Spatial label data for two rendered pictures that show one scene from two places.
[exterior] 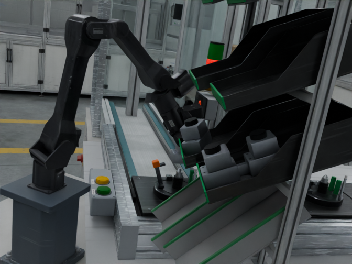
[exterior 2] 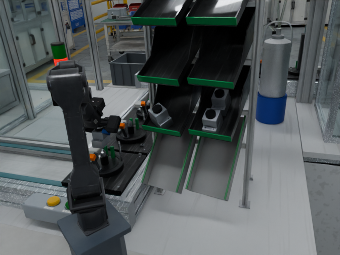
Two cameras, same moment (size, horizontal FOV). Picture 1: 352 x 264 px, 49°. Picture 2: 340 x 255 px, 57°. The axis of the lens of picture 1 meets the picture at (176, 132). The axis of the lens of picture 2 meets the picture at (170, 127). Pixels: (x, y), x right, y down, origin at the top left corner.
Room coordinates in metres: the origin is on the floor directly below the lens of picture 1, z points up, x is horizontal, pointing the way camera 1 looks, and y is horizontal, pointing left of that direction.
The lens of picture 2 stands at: (0.30, 0.67, 1.64)
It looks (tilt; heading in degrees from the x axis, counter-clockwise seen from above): 27 degrees down; 304
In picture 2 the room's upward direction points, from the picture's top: 3 degrees counter-clockwise
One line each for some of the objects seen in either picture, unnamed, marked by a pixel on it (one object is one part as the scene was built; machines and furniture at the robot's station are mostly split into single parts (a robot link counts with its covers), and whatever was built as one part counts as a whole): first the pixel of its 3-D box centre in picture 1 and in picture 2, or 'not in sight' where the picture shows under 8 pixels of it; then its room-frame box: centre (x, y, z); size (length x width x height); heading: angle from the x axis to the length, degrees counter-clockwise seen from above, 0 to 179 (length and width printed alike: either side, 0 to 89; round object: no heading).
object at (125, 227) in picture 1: (116, 171); (23, 193); (1.30, 0.19, 0.91); 0.89 x 0.06 x 0.11; 16
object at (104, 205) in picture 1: (101, 190); (55, 209); (1.10, 0.20, 0.93); 0.21 x 0.07 x 0.06; 16
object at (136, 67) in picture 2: not in sight; (146, 69); (2.23, -1.83, 0.73); 0.62 x 0.42 x 0.23; 16
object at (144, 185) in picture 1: (175, 196); (105, 169); (1.08, -0.03, 0.96); 0.24 x 0.24 x 0.02; 16
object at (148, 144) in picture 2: not in sight; (130, 128); (1.15, -0.27, 1.01); 0.24 x 0.24 x 0.13; 16
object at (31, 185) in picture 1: (48, 174); (92, 214); (0.82, 0.28, 1.09); 0.07 x 0.07 x 0.06; 69
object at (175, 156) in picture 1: (186, 150); (101, 134); (1.08, -0.04, 1.11); 0.08 x 0.04 x 0.07; 106
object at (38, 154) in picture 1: (50, 149); (86, 195); (0.83, 0.28, 1.15); 0.09 x 0.07 x 0.06; 46
